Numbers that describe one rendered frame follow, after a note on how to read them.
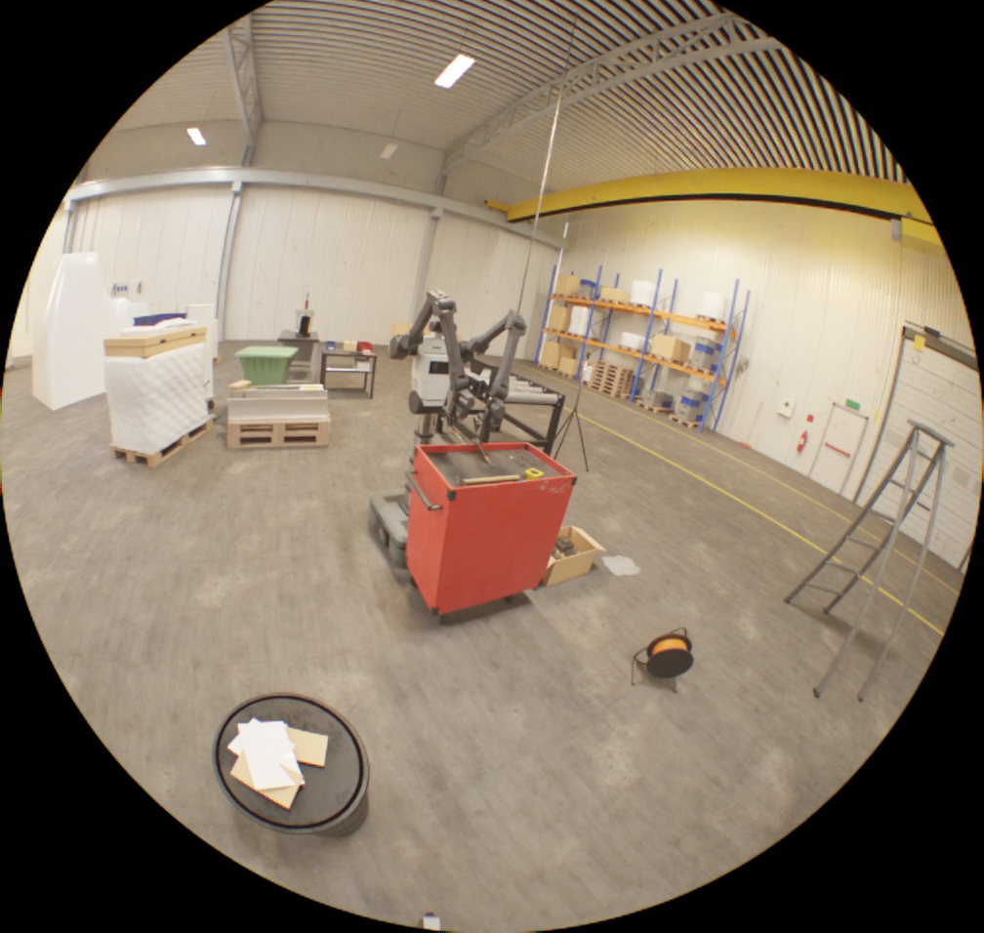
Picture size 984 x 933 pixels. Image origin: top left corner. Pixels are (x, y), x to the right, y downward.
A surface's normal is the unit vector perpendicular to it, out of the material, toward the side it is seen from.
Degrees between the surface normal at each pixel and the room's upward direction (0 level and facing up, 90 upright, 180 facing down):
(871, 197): 90
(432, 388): 90
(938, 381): 90
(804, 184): 90
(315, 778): 0
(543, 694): 0
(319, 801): 0
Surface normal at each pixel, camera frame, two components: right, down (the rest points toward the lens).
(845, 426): -0.85, 0.02
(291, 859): 0.18, -0.92
